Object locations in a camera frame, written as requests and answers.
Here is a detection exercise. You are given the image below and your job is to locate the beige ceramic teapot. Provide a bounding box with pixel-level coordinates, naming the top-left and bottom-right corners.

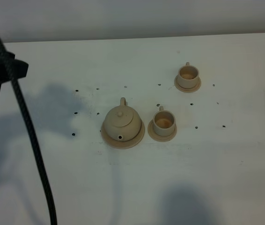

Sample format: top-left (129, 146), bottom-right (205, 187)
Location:
top-left (103, 97), bottom-right (141, 142)

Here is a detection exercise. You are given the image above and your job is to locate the large beige teapot saucer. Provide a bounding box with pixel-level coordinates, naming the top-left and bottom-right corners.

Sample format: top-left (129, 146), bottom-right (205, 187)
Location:
top-left (101, 120), bottom-right (145, 150)

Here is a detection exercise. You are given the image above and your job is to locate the beige cup saucer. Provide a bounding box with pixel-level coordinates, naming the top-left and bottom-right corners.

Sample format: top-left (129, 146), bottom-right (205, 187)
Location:
top-left (147, 119), bottom-right (177, 142)
top-left (174, 75), bottom-right (201, 93)

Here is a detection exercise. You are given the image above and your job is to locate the near beige teacup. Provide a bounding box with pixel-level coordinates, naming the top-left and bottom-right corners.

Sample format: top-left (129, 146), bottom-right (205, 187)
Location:
top-left (153, 106), bottom-right (176, 137)

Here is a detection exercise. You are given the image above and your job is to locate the black braided camera cable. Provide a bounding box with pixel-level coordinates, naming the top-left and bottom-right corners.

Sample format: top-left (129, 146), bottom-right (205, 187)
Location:
top-left (0, 16), bottom-right (58, 225)

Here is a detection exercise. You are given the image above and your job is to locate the far beige cup saucer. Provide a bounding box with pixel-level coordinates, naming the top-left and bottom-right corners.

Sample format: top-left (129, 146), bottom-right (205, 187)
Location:
top-left (174, 75), bottom-right (201, 93)

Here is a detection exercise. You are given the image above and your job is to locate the far beige teacup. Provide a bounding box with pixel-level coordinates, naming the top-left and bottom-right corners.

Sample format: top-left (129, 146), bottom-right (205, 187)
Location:
top-left (177, 62), bottom-right (199, 89)

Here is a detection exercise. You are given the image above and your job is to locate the near beige cup saucer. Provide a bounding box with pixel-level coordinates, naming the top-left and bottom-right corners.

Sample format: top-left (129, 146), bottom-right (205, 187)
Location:
top-left (147, 119), bottom-right (177, 142)

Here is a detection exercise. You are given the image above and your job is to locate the beige teacup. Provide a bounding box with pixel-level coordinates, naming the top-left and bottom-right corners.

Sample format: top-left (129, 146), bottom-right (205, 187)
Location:
top-left (177, 62), bottom-right (199, 89)
top-left (153, 106), bottom-right (176, 137)

